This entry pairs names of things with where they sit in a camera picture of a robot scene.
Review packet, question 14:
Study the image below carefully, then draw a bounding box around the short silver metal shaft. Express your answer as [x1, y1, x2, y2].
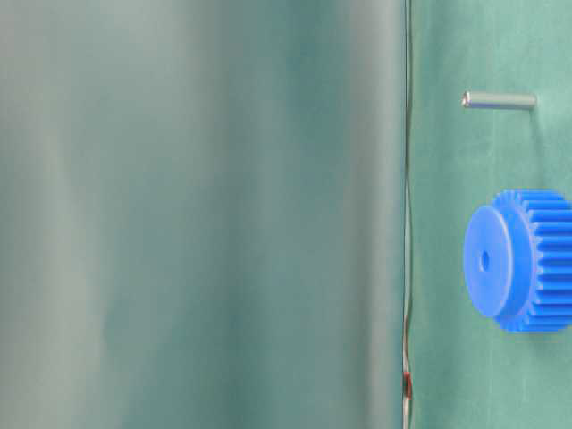
[461, 90, 537, 110]

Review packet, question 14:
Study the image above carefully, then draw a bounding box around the thin grey wire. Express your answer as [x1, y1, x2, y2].
[400, 0, 415, 429]

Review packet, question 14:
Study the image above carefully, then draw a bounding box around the blue plastic gear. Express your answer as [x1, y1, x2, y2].
[463, 189, 571, 333]

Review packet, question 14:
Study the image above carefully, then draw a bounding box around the green cloth mat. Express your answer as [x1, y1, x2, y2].
[408, 1, 571, 428]

